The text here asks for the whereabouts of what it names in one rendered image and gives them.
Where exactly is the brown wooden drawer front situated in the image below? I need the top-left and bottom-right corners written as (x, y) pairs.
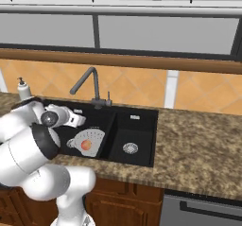
top-left (94, 176), bottom-right (165, 203)

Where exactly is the grey faucet handle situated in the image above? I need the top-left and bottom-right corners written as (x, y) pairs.
top-left (106, 91), bottom-right (113, 108)

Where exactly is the white soap dispenser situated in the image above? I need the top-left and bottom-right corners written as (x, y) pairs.
top-left (16, 77), bottom-right (33, 102)

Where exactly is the black dishwasher handle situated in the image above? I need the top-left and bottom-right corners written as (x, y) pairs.
top-left (179, 200), bottom-right (242, 222)

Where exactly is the brown wooden cupboard door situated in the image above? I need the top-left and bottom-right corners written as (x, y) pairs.
top-left (0, 186), bottom-right (61, 226)
top-left (84, 193), bottom-right (164, 226)

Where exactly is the silver sink drain strainer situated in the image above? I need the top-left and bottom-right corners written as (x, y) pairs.
top-left (122, 142), bottom-right (140, 155)

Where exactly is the orange peach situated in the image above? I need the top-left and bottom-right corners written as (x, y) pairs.
top-left (80, 139), bottom-right (93, 151)

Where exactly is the black double-basin sink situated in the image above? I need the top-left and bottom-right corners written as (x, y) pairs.
top-left (42, 98), bottom-right (160, 168)

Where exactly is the grey dishwasher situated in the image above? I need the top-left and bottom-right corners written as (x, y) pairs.
top-left (159, 189), bottom-right (242, 226)

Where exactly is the grey colander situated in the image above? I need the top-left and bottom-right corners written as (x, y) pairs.
top-left (65, 127), bottom-right (107, 159)

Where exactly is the grey sink faucet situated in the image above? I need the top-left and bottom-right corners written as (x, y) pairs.
top-left (69, 66), bottom-right (113, 110)

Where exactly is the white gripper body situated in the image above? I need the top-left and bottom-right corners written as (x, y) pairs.
top-left (73, 113), bottom-right (87, 130)

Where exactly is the window with dark frame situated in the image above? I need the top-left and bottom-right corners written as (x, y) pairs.
top-left (0, 10), bottom-right (242, 61)

